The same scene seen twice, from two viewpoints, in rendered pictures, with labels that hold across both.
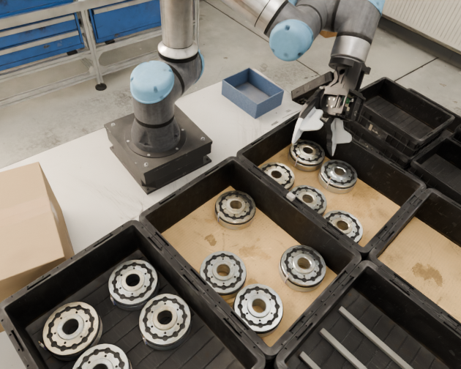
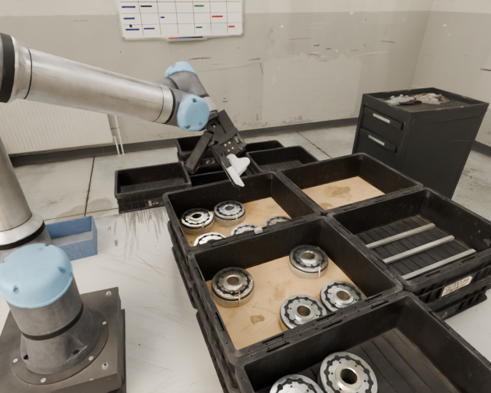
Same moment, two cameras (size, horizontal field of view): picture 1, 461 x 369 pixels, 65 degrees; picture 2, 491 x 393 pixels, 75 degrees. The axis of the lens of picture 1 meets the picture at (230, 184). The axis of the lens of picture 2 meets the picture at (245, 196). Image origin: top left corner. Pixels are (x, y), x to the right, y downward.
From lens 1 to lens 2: 58 cm
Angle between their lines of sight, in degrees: 51
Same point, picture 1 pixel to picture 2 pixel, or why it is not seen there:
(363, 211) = (265, 214)
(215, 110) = not seen: hidden behind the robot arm
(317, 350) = not seen: hidden behind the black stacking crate
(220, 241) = (261, 311)
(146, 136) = (71, 342)
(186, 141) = (99, 311)
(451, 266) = (320, 196)
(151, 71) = (27, 263)
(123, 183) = not seen: outside the picture
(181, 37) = (23, 206)
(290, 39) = (199, 108)
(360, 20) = (198, 86)
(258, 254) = (284, 287)
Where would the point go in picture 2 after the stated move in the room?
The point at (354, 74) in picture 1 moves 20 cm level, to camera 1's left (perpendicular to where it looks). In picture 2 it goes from (225, 119) to (180, 147)
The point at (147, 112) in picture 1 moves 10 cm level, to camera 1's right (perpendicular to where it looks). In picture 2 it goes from (64, 307) to (104, 273)
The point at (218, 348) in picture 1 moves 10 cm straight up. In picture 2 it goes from (372, 345) to (383, 314)
